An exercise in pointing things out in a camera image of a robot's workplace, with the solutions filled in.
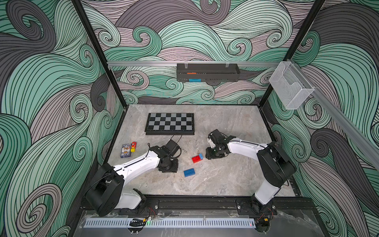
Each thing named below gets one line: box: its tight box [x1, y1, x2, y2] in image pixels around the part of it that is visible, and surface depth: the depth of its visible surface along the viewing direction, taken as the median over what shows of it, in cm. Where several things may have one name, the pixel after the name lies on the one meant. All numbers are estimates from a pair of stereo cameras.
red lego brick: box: [191, 155, 203, 164], surface depth 92 cm
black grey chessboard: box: [144, 112, 195, 136], surface depth 106 cm
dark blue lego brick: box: [183, 167, 196, 178], surface depth 85 cm
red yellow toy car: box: [130, 141, 138, 153], surface depth 97 cm
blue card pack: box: [120, 143, 131, 158], surface depth 94 cm
